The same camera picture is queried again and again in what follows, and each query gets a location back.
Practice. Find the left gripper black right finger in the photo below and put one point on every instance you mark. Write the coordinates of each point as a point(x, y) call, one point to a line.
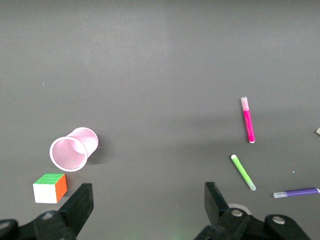
point(217, 212)

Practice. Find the pink plastic cup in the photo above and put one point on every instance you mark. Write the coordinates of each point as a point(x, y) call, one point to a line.
point(70, 155)

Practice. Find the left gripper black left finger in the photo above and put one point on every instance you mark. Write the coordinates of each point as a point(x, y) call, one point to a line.
point(77, 207)

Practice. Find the multicolour puzzle cube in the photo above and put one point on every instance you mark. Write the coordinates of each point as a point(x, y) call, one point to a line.
point(47, 192)

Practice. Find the pink marker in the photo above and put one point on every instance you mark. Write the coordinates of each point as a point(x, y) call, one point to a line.
point(248, 122)

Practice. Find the green marker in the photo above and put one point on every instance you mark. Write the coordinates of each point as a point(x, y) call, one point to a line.
point(242, 171)

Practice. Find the purple marker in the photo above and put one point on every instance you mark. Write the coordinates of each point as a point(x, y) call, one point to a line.
point(300, 192)

